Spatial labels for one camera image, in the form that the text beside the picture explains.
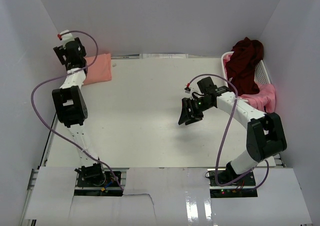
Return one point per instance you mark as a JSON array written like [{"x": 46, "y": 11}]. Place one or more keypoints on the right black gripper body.
[{"x": 199, "y": 106}]

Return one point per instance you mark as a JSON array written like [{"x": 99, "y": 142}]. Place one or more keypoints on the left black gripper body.
[{"x": 61, "y": 52}]

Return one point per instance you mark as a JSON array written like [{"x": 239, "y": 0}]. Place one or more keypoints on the salmon pink t shirt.
[{"x": 100, "y": 71}]

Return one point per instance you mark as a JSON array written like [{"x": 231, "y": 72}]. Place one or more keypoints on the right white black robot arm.
[{"x": 264, "y": 132}]

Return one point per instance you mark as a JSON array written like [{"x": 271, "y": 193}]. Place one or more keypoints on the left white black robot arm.
[{"x": 71, "y": 108}]

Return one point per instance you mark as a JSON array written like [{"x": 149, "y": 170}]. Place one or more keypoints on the dark red shirt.
[{"x": 240, "y": 68}]

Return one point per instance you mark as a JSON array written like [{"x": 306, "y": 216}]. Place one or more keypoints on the pink shirt in basket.
[{"x": 265, "y": 100}]

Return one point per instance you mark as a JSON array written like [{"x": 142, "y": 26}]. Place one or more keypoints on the white plastic laundry basket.
[{"x": 260, "y": 74}]

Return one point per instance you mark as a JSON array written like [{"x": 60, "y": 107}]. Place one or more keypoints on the papers behind table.
[{"x": 163, "y": 55}]

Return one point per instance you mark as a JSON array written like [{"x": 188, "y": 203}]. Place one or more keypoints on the white paper sheets front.
[{"x": 165, "y": 197}]

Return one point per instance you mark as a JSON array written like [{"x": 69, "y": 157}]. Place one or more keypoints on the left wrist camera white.
[{"x": 65, "y": 36}]

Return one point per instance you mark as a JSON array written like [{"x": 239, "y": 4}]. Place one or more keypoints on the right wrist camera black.
[{"x": 207, "y": 87}]

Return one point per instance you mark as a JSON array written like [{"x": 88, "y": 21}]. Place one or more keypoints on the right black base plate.
[{"x": 243, "y": 188}]

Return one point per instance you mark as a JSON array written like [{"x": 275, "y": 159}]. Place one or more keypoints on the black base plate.
[
  {"x": 105, "y": 186},
  {"x": 243, "y": 188}
]

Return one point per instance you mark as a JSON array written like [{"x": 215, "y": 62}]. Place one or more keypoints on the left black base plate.
[{"x": 105, "y": 186}]

